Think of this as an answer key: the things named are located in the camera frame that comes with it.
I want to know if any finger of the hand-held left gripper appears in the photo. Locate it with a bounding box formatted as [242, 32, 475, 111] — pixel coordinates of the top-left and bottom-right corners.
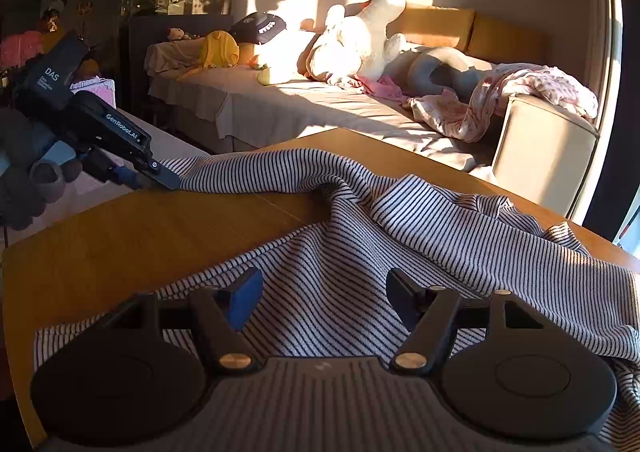
[81, 148, 151, 191]
[136, 158, 181, 192]

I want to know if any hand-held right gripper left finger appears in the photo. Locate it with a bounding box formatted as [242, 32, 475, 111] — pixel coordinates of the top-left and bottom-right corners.
[102, 266, 264, 376]

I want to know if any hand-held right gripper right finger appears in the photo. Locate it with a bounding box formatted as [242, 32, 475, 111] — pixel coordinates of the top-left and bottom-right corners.
[386, 267, 544, 376]

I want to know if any striped knit shirt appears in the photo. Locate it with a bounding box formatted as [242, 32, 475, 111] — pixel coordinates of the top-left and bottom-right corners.
[34, 148, 640, 448]

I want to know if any person's left hand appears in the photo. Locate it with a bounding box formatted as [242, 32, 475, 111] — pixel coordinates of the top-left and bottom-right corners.
[0, 107, 84, 232]

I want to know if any pink box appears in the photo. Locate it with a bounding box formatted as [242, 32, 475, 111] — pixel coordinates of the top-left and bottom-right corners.
[70, 77, 118, 109]

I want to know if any pink bundle of cloth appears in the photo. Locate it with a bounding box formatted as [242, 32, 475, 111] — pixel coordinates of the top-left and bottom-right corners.
[0, 30, 47, 69]

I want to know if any yellow backpack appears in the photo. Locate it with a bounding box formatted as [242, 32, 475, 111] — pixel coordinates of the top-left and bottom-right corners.
[177, 30, 241, 80]

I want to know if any beige sofa cover sheet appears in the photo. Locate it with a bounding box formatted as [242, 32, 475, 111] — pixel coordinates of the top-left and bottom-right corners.
[145, 39, 501, 173]

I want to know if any dark printed cap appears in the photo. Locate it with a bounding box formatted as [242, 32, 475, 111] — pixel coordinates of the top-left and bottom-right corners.
[230, 11, 288, 44]

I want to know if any beige sofa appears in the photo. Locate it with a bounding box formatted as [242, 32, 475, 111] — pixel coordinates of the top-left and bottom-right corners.
[145, 2, 601, 228]

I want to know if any white plush toy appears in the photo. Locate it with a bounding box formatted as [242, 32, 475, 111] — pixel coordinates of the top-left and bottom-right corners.
[300, 0, 408, 88]

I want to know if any grey plush pillow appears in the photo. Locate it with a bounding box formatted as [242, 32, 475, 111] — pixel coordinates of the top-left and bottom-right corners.
[387, 46, 493, 103]

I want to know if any pink floral blanket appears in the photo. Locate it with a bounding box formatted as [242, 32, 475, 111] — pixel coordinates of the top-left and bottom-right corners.
[407, 64, 599, 143]

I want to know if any mustard back cushion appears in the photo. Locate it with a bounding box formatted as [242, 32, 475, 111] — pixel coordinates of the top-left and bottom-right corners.
[467, 14, 548, 65]
[387, 2, 476, 53]

